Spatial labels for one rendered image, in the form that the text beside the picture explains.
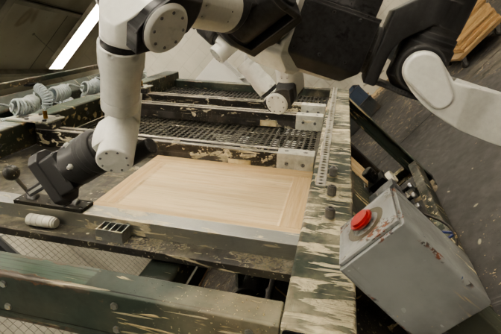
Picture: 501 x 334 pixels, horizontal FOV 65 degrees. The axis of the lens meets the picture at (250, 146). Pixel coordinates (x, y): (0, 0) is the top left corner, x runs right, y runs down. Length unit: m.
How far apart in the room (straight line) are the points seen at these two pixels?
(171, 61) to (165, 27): 6.16
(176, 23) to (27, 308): 0.61
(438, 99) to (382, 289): 0.52
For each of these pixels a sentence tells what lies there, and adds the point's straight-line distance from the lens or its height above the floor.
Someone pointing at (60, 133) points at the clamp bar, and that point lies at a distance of 1.66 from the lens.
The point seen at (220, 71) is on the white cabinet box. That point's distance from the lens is 5.11.
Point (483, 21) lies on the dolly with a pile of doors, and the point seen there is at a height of 0.22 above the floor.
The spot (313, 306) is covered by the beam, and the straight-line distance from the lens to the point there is 0.72.
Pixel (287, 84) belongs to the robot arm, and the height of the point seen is 1.16.
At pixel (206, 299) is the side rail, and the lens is 0.72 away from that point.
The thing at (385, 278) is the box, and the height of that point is 0.88.
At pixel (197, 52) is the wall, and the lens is 6.62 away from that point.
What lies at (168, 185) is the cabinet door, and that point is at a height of 1.22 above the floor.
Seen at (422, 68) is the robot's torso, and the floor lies 0.96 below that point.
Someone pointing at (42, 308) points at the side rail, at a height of 1.21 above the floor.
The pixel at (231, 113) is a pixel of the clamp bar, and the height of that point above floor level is 1.25.
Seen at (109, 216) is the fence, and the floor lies 1.26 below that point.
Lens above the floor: 1.17
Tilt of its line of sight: 3 degrees down
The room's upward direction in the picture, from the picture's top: 47 degrees counter-clockwise
